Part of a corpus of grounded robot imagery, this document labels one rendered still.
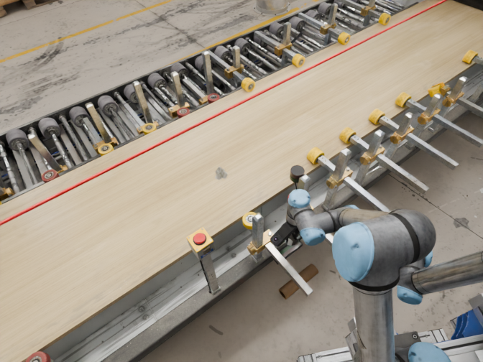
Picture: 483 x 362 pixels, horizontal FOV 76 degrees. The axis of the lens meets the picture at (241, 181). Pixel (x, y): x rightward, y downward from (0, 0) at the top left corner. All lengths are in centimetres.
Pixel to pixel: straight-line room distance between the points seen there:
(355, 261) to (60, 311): 120
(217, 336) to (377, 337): 151
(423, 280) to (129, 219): 124
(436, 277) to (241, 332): 142
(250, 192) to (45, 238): 100
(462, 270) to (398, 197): 190
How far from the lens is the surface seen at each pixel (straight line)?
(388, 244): 71
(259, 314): 226
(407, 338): 128
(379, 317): 82
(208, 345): 224
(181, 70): 254
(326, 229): 110
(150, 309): 171
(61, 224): 175
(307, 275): 229
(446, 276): 111
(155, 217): 158
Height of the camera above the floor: 220
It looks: 53 degrees down
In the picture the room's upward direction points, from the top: 3 degrees counter-clockwise
